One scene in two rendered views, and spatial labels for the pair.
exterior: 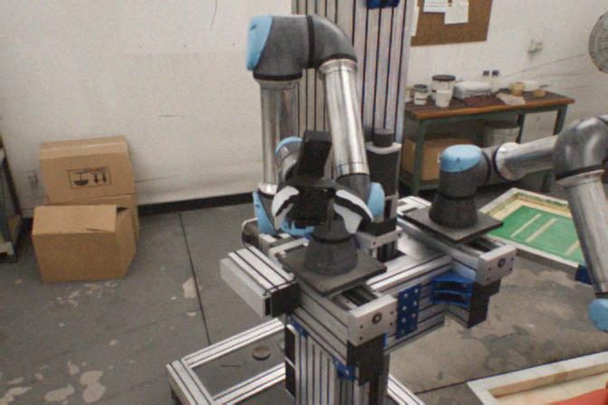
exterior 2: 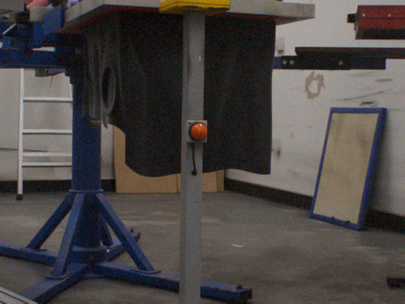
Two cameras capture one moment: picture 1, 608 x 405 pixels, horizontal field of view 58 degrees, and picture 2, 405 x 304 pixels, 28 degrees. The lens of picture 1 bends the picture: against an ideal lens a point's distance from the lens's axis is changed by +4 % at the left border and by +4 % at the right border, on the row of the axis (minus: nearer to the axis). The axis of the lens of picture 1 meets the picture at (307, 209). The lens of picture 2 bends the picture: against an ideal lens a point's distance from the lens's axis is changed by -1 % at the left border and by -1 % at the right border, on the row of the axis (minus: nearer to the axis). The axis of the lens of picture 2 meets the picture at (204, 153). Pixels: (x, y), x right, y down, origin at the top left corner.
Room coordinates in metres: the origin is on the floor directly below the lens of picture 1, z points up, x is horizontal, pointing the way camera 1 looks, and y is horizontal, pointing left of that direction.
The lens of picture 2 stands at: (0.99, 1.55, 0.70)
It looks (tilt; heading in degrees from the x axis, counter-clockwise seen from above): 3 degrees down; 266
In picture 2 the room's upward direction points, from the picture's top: 1 degrees clockwise
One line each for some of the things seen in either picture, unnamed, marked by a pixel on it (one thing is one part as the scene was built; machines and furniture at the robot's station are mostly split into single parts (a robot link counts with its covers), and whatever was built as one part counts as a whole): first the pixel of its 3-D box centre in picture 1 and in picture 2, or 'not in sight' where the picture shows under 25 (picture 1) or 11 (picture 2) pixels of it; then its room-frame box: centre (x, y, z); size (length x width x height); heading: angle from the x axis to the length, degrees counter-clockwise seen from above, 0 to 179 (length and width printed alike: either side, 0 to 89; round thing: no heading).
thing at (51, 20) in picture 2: not in sight; (59, 20); (1.30, -1.03, 0.97); 0.30 x 0.05 x 0.07; 108
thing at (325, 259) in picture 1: (331, 245); not in sight; (1.29, -0.07, 1.31); 0.15 x 0.15 x 0.10
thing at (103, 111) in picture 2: not in sight; (111, 78); (1.12, -0.78, 0.79); 0.46 x 0.09 x 0.33; 108
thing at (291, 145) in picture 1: (296, 162); not in sight; (1.01, 0.02, 1.65); 0.11 x 0.08 x 0.09; 9
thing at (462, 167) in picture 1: (460, 169); not in sight; (1.58, -0.48, 1.42); 0.13 x 0.12 x 0.14; 111
